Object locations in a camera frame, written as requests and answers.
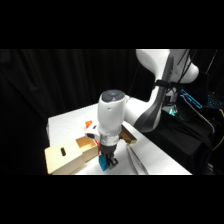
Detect light wooden box with slot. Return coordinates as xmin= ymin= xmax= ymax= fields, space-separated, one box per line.
xmin=44 ymin=136 xmax=86 ymax=176

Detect yellow cable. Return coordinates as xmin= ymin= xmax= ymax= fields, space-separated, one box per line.
xmin=211 ymin=109 xmax=224 ymax=152

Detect blue lit device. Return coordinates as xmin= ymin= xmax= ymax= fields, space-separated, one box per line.
xmin=179 ymin=87 xmax=203 ymax=110

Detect blue cube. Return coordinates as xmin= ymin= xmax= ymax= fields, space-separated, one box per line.
xmin=97 ymin=155 xmax=110 ymax=172

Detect black cloth covered stand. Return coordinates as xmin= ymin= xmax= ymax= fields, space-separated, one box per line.
xmin=133 ymin=99 xmax=215 ymax=175

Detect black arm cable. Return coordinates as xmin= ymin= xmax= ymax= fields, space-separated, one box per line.
xmin=153 ymin=49 xmax=194 ymax=101

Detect black curtain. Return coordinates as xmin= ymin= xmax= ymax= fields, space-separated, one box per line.
xmin=0 ymin=49 xmax=154 ymax=176

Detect metal tongs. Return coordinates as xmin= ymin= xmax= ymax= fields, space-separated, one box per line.
xmin=125 ymin=143 xmax=150 ymax=176

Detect yellow brown wrist connector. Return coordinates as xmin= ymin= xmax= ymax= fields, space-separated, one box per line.
xmin=119 ymin=124 xmax=138 ymax=146

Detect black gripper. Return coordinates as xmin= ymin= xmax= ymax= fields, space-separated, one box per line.
xmin=98 ymin=143 xmax=120 ymax=170

